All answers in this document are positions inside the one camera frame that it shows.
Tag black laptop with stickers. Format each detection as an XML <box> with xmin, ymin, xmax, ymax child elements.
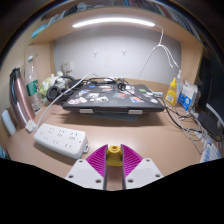
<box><xmin>61</xmin><ymin>81</ymin><xmax>166</xmax><ymax>114</ymax></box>

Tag white power strip with plugs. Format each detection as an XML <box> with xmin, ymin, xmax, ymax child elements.
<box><xmin>199</xmin><ymin>139</ymin><xmax>222</xmax><ymax>164</ymax></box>

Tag yellow squeeze bottle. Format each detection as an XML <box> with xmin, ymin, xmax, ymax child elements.
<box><xmin>165</xmin><ymin>77</ymin><xmax>179</xmax><ymax>107</ymax></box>

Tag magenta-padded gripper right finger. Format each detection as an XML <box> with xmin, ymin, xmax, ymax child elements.
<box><xmin>121</xmin><ymin>143</ymin><xmax>164</xmax><ymax>191</ymax></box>

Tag clear plastic water bottle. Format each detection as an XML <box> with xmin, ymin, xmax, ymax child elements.
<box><xmin>24</xmin><ymin>54</ymin><xmax>43</xmax><ymax>115</ymax></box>

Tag hanging white cable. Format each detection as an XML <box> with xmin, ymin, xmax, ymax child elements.
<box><xmin>137</xmin><ymin>24</ymin><xmax>183</xmax><ymax>80</ymax></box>

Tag yellow charger block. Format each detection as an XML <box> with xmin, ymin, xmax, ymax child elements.
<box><xmin>106</xmin><ymin>144</ymin><xmax>124</xmax><ymax>167</ymax></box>

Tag black monitor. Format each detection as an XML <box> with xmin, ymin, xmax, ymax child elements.
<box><xmin>194</xmin><ymin>55</ymin><xmax>224</xmax><ymax>136</ymax></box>

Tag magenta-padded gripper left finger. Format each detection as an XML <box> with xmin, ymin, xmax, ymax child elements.
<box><xmin>64</xmin><ymin>143</ymin><xmax>109</xmax><ymax>191</ymax></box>

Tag green and white plush toy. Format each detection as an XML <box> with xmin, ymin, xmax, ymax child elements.
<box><xmin>39</xmin><ymin>70</ymin><xmax>65</xmax><ymax>97</ymax></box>

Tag white wall socket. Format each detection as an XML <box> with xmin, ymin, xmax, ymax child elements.
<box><xmin>62</xmin><ymin>60</ymin><xmax>75</xmax><ymax>75</ymax></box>

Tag blue and white box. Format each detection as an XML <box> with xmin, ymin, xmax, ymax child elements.
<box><xmin>177</xmin><ymin>80</ymin><xmax>199</xmax><ymax>112</ymax></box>

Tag grey laptop stand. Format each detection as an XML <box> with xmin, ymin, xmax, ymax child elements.
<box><xmin>78</xmin><ymin>107</ymin><xmax>145</xmax><ymax>122</ymax></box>

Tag rose gold thermos jug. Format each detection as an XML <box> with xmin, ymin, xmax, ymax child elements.
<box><xmin>8</xmin><ymin>67</ymin><xmax>36</xmax><ymax>130</ymax></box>

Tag clear pump bottle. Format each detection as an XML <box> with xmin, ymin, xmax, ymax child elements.
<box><xmin>174</xmin><ymin>69</ymin><xmax>185</xmax><ymax>98</ymax></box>

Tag white LED light bar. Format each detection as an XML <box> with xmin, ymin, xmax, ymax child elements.
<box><xmin>71</xmin><ymin>16</ymin><xmax>157</xmax><ymax>29</ymax></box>

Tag black cable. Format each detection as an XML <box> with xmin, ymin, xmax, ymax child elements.
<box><xmin>162</xmin><ymin>96</ymin><xmax>208</xmax><ymax>143</ymax></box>

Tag black headphones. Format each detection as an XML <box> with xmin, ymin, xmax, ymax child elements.
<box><xmin>45</xmin><ymin>75</ymin><xmax>77</xmax><ymax>103</ymax></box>

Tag small white bottle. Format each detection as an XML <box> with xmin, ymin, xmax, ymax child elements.
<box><xmin>1</xmin><ymin>109</ymin><xmax>17</xmax><ymax>136</ymax></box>

